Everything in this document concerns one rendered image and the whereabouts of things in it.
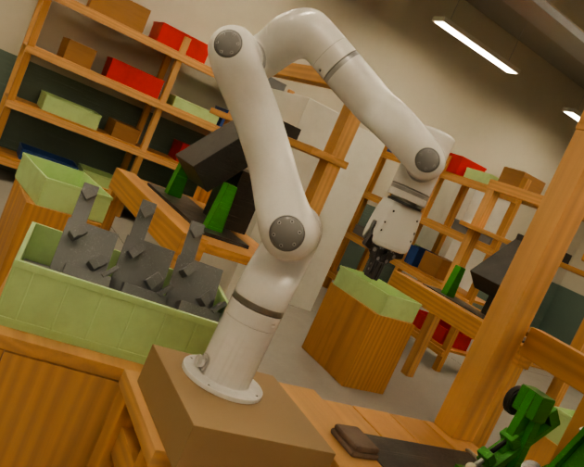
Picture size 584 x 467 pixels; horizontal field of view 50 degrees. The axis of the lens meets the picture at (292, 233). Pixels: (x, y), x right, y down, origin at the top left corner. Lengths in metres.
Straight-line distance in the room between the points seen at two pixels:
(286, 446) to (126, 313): 0.61
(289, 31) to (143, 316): 0.81
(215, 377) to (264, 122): 0.54
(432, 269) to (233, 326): 6.04
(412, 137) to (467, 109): 9.31
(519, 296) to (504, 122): 9.31
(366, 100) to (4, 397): 1.11
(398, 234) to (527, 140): 10.37
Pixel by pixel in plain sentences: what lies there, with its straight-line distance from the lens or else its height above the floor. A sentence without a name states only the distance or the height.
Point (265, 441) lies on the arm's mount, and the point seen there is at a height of 0.94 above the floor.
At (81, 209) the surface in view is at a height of 1.06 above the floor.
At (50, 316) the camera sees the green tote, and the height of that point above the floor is 0.85.
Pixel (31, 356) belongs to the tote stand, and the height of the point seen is 0.76.
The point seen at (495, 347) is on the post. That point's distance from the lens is 1.93.
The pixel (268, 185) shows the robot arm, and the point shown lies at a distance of 1.27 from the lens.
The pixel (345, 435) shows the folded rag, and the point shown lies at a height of 0.92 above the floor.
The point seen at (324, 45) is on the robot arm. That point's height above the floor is 1.68.
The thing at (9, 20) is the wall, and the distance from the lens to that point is 7.65.
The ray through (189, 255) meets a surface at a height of 1.04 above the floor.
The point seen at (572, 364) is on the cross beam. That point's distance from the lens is 1.89.
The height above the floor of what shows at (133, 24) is 2.06.
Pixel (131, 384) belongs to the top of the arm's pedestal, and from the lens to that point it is 1.45.
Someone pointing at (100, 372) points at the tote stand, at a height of 0.76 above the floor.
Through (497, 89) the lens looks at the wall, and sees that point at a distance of 10.89.
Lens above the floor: 1.45
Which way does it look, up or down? 6 degrees down
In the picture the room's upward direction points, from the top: 24 degrees clockwise
